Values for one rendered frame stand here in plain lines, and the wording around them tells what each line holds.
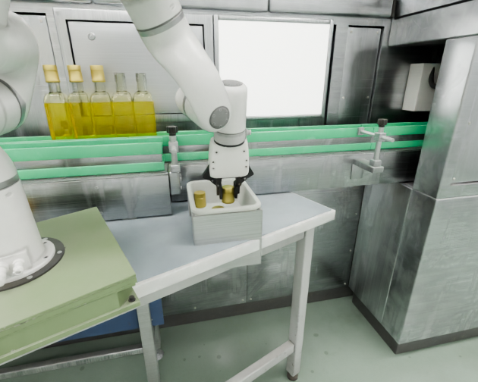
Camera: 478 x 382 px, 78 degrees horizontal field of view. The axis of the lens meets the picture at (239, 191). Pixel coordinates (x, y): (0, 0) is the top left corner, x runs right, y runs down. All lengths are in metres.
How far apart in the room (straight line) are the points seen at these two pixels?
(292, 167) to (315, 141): 0.12
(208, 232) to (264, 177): 0.36
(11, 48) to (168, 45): 0.22
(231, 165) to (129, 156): 0.29
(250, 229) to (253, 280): 0.75
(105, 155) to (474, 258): 1.35
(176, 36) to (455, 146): 0.90
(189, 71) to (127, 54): 0.57
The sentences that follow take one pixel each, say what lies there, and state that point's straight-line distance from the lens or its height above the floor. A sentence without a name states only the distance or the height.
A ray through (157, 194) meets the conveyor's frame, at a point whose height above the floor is 0.82.
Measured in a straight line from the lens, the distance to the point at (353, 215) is 1.51.
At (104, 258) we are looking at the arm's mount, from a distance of 0.61.
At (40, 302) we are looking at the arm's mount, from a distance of 0.57.
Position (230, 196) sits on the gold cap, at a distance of 0.80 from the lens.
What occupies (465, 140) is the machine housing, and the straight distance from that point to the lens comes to 1.19.
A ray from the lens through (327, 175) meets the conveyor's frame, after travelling 1.10.
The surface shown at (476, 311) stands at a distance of 1.69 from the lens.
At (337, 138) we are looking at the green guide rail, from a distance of 1.10.
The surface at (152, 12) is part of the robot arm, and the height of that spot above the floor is 1.22.
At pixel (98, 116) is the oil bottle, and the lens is 0.96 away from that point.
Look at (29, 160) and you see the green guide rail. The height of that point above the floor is 0.94.
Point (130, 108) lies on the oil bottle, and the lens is 0.95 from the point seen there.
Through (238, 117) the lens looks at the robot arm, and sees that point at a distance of 0.67.
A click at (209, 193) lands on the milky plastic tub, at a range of 0.91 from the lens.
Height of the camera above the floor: 1.13
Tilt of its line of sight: 21 degrees down
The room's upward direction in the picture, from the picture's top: straight up
